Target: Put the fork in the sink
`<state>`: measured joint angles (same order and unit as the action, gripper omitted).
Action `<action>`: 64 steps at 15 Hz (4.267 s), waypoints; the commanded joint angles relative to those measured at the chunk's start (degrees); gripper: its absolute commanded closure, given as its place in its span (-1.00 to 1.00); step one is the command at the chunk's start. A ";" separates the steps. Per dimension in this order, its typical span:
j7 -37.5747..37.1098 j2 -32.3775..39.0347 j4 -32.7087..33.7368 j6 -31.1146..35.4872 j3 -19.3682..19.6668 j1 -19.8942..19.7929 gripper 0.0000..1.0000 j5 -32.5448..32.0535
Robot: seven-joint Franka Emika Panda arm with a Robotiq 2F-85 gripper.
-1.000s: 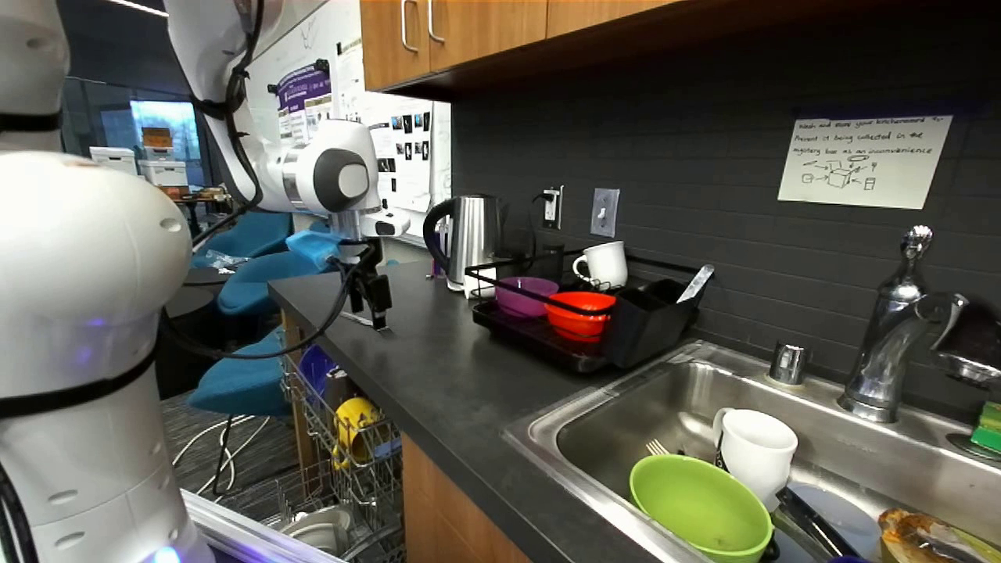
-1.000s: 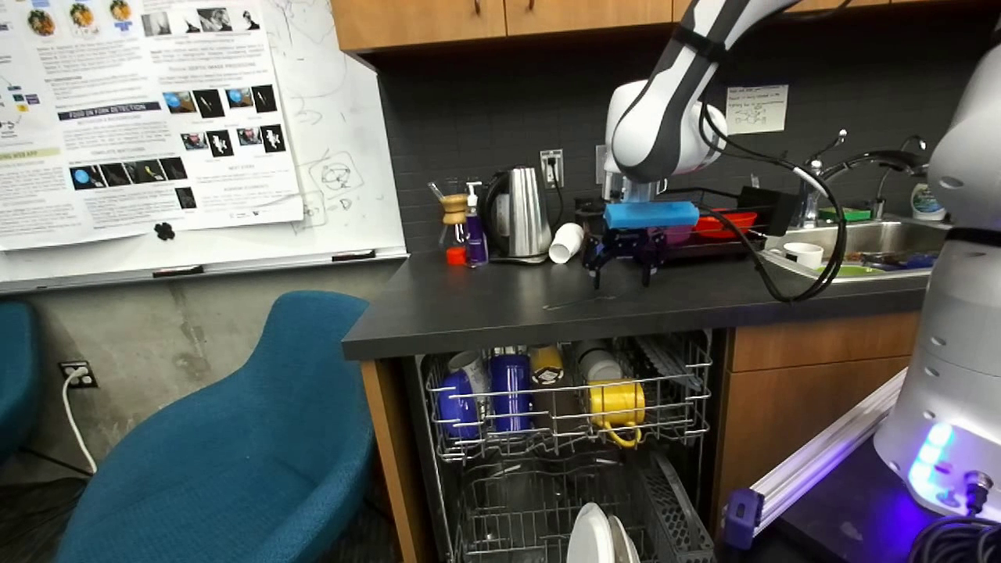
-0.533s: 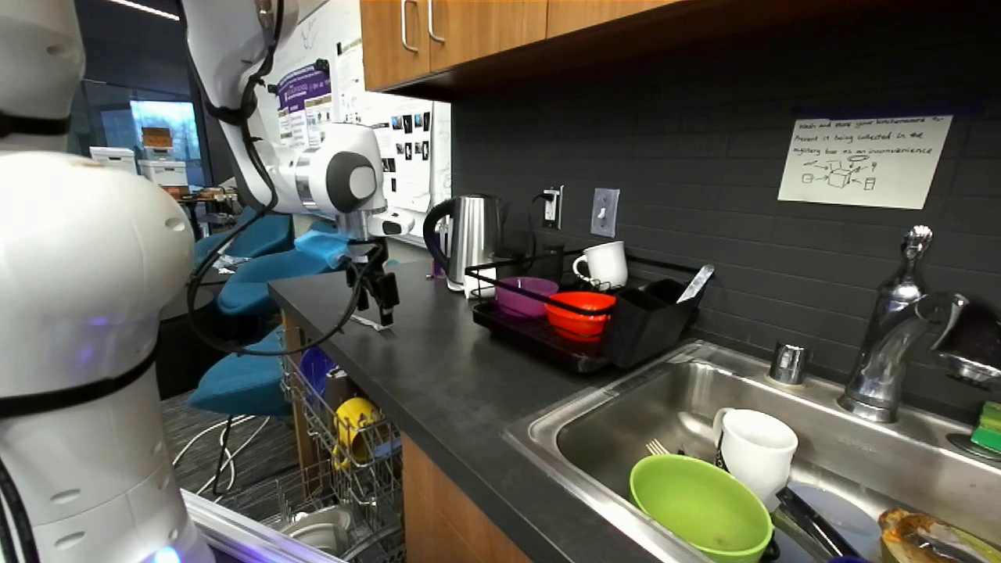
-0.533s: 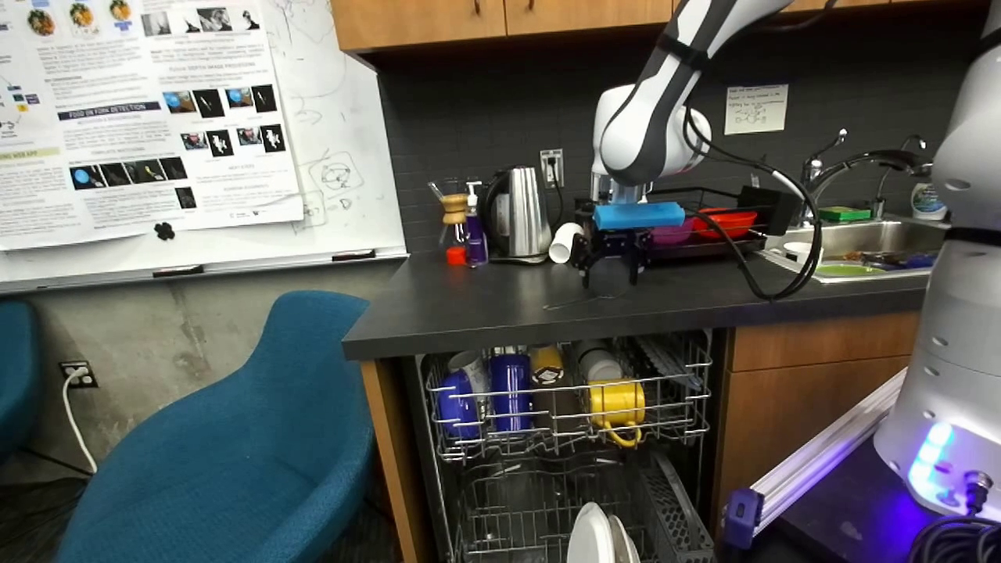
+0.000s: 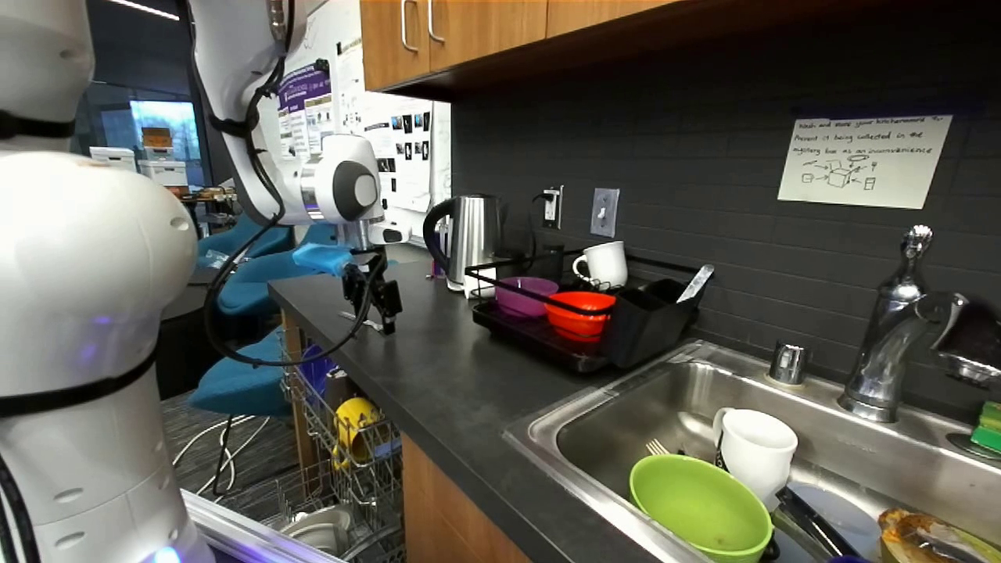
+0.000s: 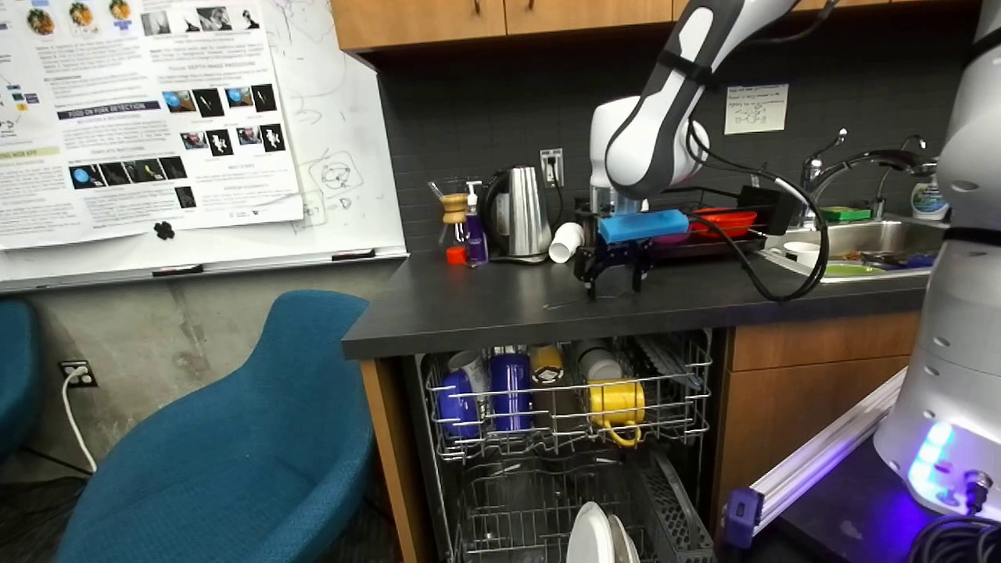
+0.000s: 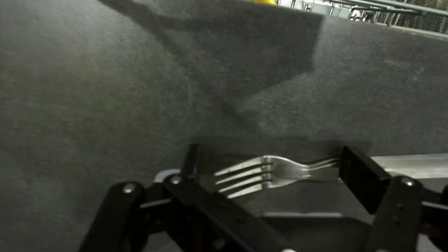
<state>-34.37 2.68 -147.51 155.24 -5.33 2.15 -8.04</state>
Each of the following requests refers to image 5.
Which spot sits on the yellow mug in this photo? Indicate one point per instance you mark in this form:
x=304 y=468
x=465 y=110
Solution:
x=350 y=419

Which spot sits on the white mug in sink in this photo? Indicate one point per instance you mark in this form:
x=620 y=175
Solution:
x=756 y=449

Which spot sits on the aluminium rail with blue end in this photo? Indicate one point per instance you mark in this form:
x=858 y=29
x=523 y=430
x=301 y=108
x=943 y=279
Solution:
x=246 y=539

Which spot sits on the purple bowl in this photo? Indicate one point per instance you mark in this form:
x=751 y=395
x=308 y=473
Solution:
x=523 y=296

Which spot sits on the black dish rack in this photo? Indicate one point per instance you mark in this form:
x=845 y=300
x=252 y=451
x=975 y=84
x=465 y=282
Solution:
x=535 y=337

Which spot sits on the white mug on rack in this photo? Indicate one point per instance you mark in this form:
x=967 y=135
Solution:
x=602 y=266

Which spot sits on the whiteboard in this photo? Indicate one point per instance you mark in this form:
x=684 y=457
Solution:
x=324 y=93

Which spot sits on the chrome sink stopper knob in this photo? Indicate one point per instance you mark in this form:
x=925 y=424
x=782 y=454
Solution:
x=788 y=364

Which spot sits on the teal armchair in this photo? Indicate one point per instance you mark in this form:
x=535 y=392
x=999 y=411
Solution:
x=246 y=385

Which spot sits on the black utensil caddy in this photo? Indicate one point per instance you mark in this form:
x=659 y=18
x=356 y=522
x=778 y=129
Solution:
x=645 y=324

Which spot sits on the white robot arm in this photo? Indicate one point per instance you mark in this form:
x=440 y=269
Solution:
x=90 y=257

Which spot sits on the wall power outlet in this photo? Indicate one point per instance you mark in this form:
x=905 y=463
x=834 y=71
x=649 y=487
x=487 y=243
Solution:
x=550 y=206

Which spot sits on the red bowl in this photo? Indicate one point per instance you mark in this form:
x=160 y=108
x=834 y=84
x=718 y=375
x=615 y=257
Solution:
x=580 y=313

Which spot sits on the white light switch plate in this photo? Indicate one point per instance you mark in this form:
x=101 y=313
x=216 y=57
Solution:
x=603 y=212

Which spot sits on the wooden upper cabinets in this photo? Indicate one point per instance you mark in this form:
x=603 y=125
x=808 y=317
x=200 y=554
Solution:
x=454 y=48

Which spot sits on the brown glazed dish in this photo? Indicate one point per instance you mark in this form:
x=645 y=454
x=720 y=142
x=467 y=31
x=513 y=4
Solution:
x=911 y=536

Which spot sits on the white paper note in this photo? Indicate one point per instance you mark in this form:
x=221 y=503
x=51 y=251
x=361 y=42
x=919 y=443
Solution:
x=873 y=161

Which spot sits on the stainless steel sink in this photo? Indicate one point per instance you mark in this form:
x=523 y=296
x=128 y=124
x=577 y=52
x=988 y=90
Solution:
x=720 y=403

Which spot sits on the stainless electric kettle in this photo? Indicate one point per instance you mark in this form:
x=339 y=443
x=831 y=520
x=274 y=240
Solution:
x=459 y=232

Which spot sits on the green sponge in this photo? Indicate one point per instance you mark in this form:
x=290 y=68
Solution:
x=985 y=432

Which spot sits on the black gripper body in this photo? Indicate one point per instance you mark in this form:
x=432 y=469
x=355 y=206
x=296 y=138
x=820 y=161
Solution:
x=370 y=293

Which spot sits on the green bowl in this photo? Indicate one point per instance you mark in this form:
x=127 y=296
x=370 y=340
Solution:
x=700 y=503

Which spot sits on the blue cup in dishwasher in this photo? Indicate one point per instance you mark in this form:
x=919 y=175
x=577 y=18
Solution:
x=317 y=370

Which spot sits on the chrome faucet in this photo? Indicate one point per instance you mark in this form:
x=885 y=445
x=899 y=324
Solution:
x=905 y=317

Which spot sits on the dishwasher upper rack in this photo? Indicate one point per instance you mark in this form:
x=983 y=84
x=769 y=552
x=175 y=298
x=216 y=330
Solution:
x=370 y=490

